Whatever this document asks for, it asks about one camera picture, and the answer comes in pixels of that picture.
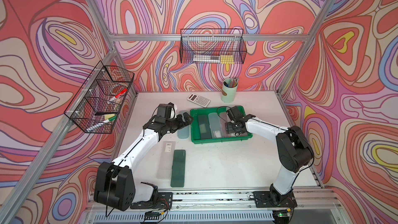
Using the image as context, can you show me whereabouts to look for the pens in cup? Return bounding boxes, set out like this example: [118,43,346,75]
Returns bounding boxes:
[223,78,239,88]

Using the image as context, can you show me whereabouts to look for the dark green pencil case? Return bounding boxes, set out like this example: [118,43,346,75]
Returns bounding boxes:
[198,115,212,140]
[171,149,186,188]

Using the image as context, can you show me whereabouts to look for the white calculator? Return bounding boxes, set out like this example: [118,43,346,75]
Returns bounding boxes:
[187,93,210,108]

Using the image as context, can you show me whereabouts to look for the green plastic storage box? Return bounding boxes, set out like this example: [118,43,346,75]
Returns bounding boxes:
[190,106,253,144]

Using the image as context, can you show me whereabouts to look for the green white marker in basket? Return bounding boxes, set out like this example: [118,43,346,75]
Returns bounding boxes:
[86,114,117,132]

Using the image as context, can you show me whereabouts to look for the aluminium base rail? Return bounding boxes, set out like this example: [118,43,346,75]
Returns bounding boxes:
[81,188,350,224]

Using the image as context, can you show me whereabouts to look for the light blue pencil case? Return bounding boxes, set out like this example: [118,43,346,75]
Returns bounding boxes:
[177,126,190,140]

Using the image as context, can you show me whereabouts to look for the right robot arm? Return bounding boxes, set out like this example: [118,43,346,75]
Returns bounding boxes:
[226,110,314,205]

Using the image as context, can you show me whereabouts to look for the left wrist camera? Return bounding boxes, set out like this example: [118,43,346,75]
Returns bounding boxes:
[154,102,176,123]

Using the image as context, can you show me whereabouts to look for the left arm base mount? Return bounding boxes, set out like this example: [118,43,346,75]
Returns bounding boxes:
[130,182,173,210]

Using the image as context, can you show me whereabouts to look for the red marker in basket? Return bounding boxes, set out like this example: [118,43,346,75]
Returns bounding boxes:
[109,88,127,102]

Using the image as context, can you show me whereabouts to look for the yellow box in basket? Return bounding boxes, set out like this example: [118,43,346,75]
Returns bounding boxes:
[220,55,235,64]

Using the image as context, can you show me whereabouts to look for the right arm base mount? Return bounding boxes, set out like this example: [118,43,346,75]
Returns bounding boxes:
[252,189,297,208]

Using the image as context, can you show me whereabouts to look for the black wire basket left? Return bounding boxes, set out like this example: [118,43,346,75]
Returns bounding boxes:
[64,61,135,134]

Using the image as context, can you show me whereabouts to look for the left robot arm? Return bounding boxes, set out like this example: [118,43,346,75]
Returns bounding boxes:
[93,113,193,211]

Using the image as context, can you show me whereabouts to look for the pale green pen cup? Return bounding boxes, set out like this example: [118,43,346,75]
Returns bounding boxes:
[221,85,238,103]

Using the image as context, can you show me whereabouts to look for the black wire basket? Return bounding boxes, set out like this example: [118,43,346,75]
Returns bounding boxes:
[64,61,135,134]
[179,27,247,64]

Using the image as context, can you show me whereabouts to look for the clear box in basket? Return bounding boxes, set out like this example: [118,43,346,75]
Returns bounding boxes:
[193,55,220,63]

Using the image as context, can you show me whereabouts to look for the frosted white pencil case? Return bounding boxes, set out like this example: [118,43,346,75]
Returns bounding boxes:
[208,113,224,139]
[229,132,248,138]

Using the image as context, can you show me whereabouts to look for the black wire basket back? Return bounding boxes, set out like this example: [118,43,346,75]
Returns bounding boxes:
[179,27,247,64]

